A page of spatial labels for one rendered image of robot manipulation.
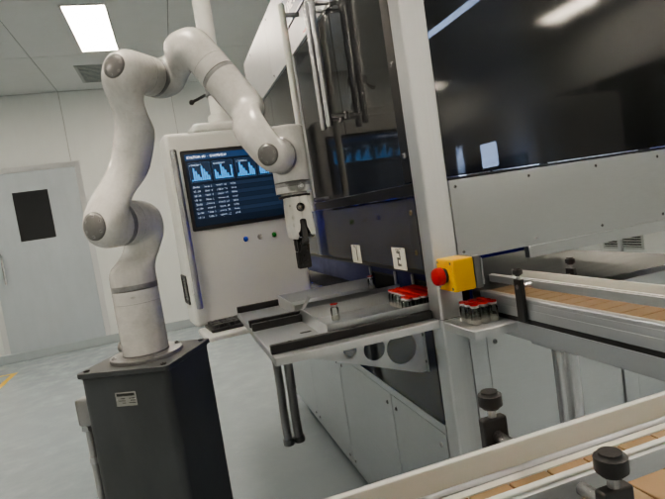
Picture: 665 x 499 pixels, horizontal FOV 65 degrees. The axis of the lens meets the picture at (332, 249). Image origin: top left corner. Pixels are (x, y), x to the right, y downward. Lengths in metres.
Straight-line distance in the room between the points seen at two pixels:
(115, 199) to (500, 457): 1.16
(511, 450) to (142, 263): 1.17
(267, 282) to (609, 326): 1.45
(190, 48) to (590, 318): 1.03
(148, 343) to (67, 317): 5.35
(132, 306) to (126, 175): 0.34
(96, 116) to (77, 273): 1.84
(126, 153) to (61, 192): 5.34
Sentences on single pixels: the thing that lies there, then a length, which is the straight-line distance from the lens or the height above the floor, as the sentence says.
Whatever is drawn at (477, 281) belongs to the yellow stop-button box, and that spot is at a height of 0.97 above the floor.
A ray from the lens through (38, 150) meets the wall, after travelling 6.87.
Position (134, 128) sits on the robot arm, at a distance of 1.43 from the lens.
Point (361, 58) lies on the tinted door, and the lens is 1.54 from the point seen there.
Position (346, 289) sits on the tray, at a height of 0.89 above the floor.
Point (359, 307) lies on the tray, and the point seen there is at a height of 0.89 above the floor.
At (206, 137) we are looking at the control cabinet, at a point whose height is 1.52.
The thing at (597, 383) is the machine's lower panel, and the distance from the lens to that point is 1.58.
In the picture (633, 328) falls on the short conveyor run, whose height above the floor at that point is 0.92.
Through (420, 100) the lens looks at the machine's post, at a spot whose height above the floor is 1.39.
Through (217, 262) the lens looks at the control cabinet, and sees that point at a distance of 2.10.
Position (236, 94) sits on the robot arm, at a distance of 1.28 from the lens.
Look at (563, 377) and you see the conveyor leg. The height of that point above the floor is 0.76.
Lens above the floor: 1.18
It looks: 4 degrees down
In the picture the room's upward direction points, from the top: 9 degrees counter-clockwise
